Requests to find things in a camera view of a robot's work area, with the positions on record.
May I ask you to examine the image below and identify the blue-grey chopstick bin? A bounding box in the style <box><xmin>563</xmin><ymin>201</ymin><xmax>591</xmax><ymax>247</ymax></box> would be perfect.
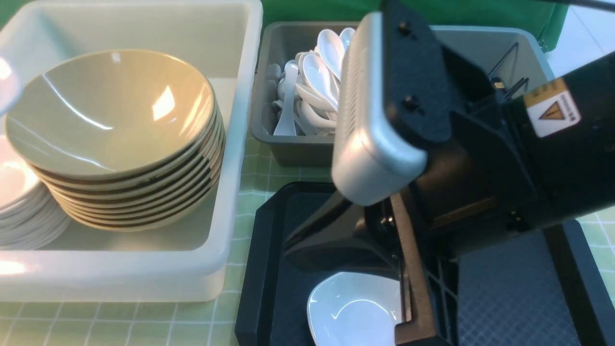
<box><xmin>431</xmin><ymin>25</ymin><xmax>554</xmax><ymax>99</ymax></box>

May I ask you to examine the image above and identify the large white plastic tub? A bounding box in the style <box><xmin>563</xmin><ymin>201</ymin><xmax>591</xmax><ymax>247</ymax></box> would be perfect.
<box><xmin>0</xmin><ymin>0</ymin><xmax>263</xmax><ymax>302</ymax></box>

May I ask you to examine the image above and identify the green backdrop cloth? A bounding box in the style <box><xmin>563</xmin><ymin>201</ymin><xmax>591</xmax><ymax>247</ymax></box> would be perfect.
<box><xmin>261</xmin><ymin>0</ymin><xmax>569</xmax><ymax>52</ymax></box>

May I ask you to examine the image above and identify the stack of white dishes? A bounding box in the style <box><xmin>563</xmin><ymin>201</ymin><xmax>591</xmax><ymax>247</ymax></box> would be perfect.
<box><xmin>0</xmin><ymin>135</ymin><xmax>71</xmax><ymax>250</ymax></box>

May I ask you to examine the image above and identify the black serving tray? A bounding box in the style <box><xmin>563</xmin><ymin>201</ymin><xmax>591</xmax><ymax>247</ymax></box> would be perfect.
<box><xmin>234</xmin><ymin>182</ymin><xmax>614</xmax><ymax>346</ymax></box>

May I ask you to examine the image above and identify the pile of white spoons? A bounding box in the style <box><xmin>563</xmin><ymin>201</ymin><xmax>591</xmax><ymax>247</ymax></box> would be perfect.
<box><xmin>262</xmin><ymin>27</ymin><xmax>356</xmax><ymax>136</ymax></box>

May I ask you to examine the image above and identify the white square dish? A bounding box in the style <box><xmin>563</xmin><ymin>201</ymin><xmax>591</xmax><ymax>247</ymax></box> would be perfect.
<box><xmin>0</xmin><ymin>46</ymin><xmax>24</xmax><ymax>116</ymax></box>
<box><xmin>306</xmin><ymin>272</ymin><xmax>402</xmax><ymax>346</ymax></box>

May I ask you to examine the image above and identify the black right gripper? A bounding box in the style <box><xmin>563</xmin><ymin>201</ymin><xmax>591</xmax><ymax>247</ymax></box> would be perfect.
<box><xmin>283</xmin><ymin>0</ymin><xmax>537</xmax><ymax>346</ymax></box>

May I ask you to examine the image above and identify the green checkered tablecloth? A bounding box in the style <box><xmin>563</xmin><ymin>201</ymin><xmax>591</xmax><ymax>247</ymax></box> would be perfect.
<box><xmin>1</xmin><ymin>135</ymin><xmax>614</xmax><ymax>346</ymax></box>

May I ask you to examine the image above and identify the grey spoon bin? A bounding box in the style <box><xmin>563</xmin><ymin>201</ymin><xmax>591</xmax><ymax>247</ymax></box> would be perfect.
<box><xmin>250</xmin><ymin>21</ymin><xmax>358</xmax><ymax>167</ymax></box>

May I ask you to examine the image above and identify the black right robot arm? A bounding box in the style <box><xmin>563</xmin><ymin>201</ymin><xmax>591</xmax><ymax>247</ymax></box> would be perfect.
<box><xmin>283</xmin><ymin>0</ymin><xmax>614</xmax><ymax>346</ymax></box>

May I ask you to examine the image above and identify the stack of tan bowls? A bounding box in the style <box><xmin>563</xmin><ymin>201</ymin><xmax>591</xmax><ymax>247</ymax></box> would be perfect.
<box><xmin>5</xmin><ymin>49</ymin><xmax>225</xmax><ymax>232</ymax></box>

